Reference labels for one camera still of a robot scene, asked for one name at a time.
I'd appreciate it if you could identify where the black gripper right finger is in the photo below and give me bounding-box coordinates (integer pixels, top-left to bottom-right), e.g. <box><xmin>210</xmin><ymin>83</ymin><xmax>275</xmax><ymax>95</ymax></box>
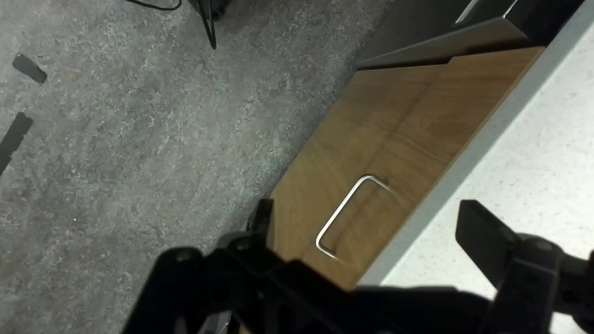
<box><xmin>455</xmin><ymin>198</ymin><xmax>594</xmax><ymax>334</ymax></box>

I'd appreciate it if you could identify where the black floor tape strip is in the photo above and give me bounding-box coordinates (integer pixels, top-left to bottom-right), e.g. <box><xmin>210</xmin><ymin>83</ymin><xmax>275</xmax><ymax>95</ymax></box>
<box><xmin>11</xmin><ymin>52</ymin><xmax>50</xmax><ymax>85</ymax></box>
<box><xmin>0</xmin><ymin>109</ymin><xmax>35</xmax><ymax>176</ymax></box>

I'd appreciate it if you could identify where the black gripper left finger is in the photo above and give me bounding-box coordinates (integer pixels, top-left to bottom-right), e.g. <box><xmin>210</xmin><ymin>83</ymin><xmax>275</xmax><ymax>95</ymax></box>
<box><xmin>122</xmin><ymin>197</ymin><xmax>349</xmax><ymax>334</ymax></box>

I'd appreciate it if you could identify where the wooden front white drawer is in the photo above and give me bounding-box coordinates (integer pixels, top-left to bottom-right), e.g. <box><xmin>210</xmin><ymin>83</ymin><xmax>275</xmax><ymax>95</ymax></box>
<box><xmin>271</xmin><ymin>44</ymin><xmax>547</xmax><ymax>293</ymax></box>

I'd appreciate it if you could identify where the wooden lower cabinet front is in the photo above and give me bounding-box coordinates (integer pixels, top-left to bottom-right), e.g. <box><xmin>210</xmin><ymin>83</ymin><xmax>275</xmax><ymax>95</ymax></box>
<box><xmin>267</xmin><ymin>59</ymin><xmax>449</xmax><ymax>262</ymax></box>

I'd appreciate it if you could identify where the silver metal drawer handle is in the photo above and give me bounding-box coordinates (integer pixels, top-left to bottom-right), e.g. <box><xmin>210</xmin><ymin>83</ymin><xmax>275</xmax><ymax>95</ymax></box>
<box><xmin>314</xmin><ymin>172</ymin><xmax>393</xmax><ymax>263</ymax></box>

